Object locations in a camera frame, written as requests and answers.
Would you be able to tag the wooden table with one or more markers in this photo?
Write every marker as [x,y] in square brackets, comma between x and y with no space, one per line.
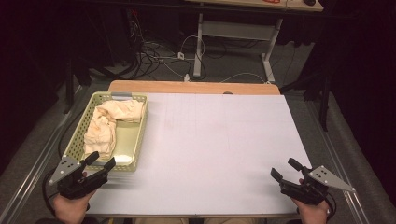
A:
[193,87]

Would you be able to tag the white board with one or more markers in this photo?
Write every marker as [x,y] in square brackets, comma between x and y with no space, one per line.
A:
[233,140]

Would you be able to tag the green plastic basket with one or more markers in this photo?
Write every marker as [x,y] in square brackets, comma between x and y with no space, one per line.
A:
[130,140]

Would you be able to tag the white-legged desk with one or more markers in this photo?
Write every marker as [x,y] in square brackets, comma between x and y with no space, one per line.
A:
[236,31]

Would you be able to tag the person's left hand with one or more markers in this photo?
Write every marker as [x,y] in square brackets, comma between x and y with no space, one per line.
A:
[71,211]

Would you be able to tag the cream pants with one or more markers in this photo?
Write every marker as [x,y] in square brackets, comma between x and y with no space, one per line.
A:
[102,130]

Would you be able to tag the black stand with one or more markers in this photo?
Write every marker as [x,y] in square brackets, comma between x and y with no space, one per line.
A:
[325,109]
[69,93]

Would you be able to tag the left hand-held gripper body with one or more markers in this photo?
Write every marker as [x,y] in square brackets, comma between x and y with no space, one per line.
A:
[70,183]

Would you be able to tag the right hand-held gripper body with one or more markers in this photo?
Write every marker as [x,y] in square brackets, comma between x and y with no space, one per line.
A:
[308,189]

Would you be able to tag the metal floor rail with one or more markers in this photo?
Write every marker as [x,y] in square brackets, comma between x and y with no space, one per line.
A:
[40,152]
[333,152]

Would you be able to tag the black computer mouse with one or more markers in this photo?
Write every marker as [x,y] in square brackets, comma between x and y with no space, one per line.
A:
[309,2]

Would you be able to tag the red object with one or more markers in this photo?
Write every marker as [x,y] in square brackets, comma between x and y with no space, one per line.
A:
[271,1]

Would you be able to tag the white power adapter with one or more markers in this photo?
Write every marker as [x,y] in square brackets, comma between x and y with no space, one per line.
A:
[181,56]

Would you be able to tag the person's right hand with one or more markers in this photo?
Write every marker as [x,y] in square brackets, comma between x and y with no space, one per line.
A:
[314,214]

